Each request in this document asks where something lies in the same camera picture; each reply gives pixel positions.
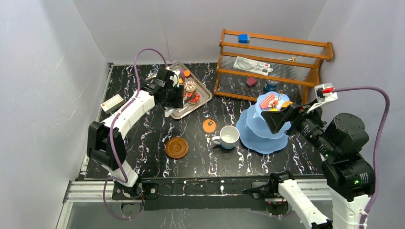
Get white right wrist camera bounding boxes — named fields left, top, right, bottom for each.
left=307, top=83, right=338, bottom=114

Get magenta cake wedge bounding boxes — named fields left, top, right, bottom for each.
left=179, top=69, right=185, bottom=79

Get blue three-tier cake stand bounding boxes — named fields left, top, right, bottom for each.
left=236, top=92, right=291, bottom=155

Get small orange round cookie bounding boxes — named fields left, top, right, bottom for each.
left=184, top=70, right=191, bottom=77

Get blue lidded jar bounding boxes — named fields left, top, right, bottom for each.
left=265, top=80, right=279, bottom=92

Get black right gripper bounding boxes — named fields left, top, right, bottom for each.
left=259, top=98, right=337, bottom=157

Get small white cardboard box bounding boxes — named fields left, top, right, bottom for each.
left=100, top=94, right=125, bottom=114

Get white ceramic mug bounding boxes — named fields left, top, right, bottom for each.
left=211, top=125, right=240, bottom=150

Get wooden two-tier shelf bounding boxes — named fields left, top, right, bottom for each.
left=214, top=29, right=334, bottom=103

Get steel serving tray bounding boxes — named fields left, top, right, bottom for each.
left=165, top=62, right=213, bottom=120

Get white chocolate drizzled donut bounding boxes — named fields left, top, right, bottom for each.
left=183, top=80, right=197, bottom=93

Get brown wooden round coaster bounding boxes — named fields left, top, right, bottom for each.
left=165, top=137, right=189, bottom=159

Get orange black round coaster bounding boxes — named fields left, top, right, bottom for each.
left=202, top=119, right=217, bottom=134

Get red sprinkled donut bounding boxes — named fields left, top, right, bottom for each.
left=187, top=92, right=200, bottom=104

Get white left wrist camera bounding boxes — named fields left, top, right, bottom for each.
left=170, top=70, right=181, bottom=87

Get packaged ruler protractor set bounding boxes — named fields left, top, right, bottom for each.
left=233, top=56, right=273, bottom=76

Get steel food tongs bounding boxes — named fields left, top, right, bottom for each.
left=164, top=97, right=188, bottom=117

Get blue block on shelf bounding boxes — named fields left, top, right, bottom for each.
left=238, top=34, right=250, bottom=44

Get brown chocolate chip cookie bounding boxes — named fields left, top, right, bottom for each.
left=280, top=101, right=294, bottom=109

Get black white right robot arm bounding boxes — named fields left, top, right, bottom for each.
left=242, top=103, right=376, bottom=229

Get pink layered cake slice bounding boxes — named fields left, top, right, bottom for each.
left=259, top=94, right=279, bottom=109

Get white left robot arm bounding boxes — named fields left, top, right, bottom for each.
left=87, top=68, right=184, bottom=198

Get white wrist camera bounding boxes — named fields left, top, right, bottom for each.
left=307, top=83, right=338, bottom=114
left=170, top=70, right=181, bottom=87

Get maroon heart-shaped object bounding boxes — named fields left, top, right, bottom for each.
left=246, top=77, right=257, bottom=87

